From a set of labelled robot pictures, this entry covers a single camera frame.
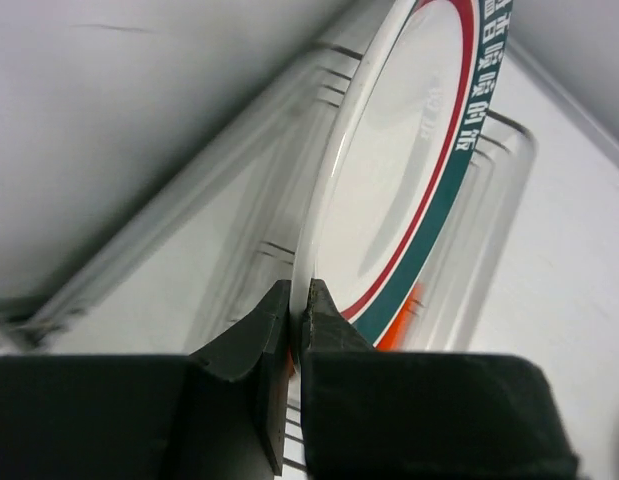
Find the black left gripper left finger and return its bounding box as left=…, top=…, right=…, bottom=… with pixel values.
left=0, top=280, right=290, bottom=479

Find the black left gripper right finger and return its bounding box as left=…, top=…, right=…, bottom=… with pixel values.
left=299, top=280, right=579, bottom=479

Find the white plate green red rim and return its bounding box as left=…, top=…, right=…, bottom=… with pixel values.
left=289, top=1, right=513, bottom=357

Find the large orange plate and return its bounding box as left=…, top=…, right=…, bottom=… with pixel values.
left=375, top=282, right=424, bottom=351

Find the metal wire dish rack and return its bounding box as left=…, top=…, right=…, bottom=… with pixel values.
left=183, top=39, right=540, bottom=471

